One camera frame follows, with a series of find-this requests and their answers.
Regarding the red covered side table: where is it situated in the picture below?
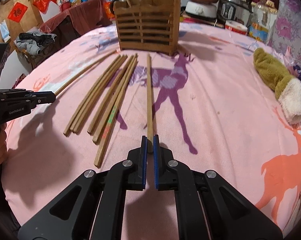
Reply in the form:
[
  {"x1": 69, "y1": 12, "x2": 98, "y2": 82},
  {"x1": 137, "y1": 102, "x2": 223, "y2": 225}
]
[{"x1": 40, "y1": 0, "x2": 111, "y2": 47}]

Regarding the white electric cooker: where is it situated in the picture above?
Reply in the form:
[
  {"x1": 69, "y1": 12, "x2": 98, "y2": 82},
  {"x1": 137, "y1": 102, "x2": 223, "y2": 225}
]
[{"x1": 185, "y1": 1, "x2": 217, "y2": 18}]

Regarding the painted wooden chopstick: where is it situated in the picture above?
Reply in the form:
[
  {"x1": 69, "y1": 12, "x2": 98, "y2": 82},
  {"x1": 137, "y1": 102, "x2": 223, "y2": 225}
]
[{"x1": 94, "y1": 58, "x2": 137, "y2": 168}]

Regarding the silver pressure cooker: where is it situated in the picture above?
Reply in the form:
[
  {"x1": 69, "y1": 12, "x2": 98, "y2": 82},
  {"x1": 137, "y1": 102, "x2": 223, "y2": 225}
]
[{"x1": 217, "y1": 0, "x2": 252, "y2": 27}]

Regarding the wooden chopstick holder box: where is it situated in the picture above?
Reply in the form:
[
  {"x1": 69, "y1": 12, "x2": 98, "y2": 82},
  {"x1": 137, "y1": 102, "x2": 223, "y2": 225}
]
[{"x1": 113, "y1": 0, "x2": 180, "y2": 56}]

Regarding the green white plush cloth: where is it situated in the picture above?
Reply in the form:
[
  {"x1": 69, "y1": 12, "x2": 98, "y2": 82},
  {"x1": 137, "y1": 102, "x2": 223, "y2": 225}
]
[{"x1": 253, "y1": 48, "x2": 301, "y2": 125}]

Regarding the pile of grey clothes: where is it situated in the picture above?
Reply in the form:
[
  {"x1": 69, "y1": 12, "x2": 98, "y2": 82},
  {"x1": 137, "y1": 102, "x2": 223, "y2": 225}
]
[{"x1": 14, "y1": 30, "x2": 57, "y2": 56}]

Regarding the pink deer tablecloth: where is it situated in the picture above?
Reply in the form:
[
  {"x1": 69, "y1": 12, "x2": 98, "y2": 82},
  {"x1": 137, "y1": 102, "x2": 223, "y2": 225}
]
[{"x1": 2, "y1": 24, "x2": 301, "y2": 235}]

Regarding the cooking oil bottle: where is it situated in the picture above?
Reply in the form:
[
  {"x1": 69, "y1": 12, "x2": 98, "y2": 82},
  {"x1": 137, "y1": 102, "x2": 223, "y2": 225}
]
[{"x1": 249, "y1": 0, "x2": 270, "y2": 43}]

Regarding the red white bowl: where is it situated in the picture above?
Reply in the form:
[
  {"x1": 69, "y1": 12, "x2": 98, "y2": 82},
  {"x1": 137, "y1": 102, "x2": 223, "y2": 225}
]
[{"x1": 225, "y1": 20, "x2": 248, "y2": 35}]

